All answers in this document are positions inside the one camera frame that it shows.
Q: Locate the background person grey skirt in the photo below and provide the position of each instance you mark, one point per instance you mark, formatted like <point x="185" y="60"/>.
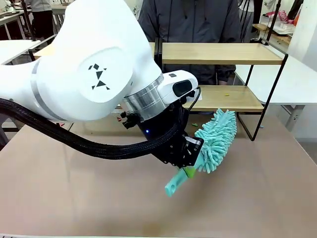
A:
<point x="246" y="19"/>

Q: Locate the person in dark jacket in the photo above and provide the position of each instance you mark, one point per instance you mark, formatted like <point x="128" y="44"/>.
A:
<point x="193" y="22"/>

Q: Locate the white side table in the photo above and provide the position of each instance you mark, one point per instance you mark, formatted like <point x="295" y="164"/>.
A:
<point x="284" y="84"/>
<point x="15" y="50"/>

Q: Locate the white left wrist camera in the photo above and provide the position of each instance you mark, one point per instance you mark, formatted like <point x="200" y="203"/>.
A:
<point x="198" y="96"/>

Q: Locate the pink bag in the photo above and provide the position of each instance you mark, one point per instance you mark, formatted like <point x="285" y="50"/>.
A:
<point x="282" y="15"/>

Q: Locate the green paper scrap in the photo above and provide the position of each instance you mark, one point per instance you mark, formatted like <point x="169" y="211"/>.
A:
<point x="194" y="124"/>

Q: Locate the background person dark trousers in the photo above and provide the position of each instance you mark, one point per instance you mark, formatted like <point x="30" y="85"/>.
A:
<point x="42" y="22"/>

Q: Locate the grey background table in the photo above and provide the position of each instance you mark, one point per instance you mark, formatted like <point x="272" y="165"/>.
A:
<point x="58" y="8"/>

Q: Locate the brown background desk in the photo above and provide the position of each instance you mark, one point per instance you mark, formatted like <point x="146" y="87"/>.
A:
<point x="10" y="18"/>

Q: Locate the left gripper black green finger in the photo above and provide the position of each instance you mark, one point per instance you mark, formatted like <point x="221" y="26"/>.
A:
<point x="190" y="172"/>
<point x="180" y="168"/>

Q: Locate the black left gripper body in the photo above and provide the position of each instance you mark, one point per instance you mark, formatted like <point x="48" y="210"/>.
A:
<point x="178" y="151"/>

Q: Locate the black stand pole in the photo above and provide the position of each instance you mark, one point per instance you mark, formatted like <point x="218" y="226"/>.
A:
<point x="28" y="19"/>
<point x="272" y="22"/>

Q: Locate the wooden background table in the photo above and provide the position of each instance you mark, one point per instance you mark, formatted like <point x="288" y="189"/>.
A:
<point x="277" y="34"/>

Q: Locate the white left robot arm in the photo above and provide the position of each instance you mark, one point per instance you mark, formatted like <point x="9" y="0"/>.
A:
<point x="86" y="49"/>

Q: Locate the teal microfibre duster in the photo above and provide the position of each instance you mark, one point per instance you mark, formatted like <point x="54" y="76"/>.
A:
<point x="218" y="138"/>

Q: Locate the person's left hand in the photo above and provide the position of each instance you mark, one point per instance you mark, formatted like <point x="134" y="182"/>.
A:
<point x="222" y="82"/>

